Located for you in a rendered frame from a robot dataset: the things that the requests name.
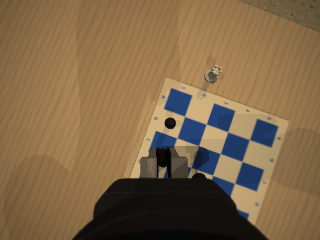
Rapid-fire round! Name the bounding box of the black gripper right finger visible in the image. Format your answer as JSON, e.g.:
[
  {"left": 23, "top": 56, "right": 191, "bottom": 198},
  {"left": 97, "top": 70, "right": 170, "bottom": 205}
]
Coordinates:
[{"left": 167, "top": 148, "right": 188, "bottom": 178}]

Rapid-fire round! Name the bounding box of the white chess rook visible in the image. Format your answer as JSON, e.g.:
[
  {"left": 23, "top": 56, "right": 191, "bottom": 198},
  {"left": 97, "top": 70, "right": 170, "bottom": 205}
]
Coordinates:
[{"left": 205, "top": 65, "right": 222, "bottom": 82}]

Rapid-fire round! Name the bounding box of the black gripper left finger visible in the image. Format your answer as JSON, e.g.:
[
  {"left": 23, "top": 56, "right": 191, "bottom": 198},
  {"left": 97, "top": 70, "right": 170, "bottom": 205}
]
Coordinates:
[{"left": 140, "top": 148, "right": 159, "bottom": 178}]

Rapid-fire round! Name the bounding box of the blue and cream chessboard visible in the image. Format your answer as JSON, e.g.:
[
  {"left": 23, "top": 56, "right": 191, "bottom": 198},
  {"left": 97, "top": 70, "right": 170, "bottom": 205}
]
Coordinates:
[{"left": 130, "top": 78, "right": 289, "bottom": 226}]

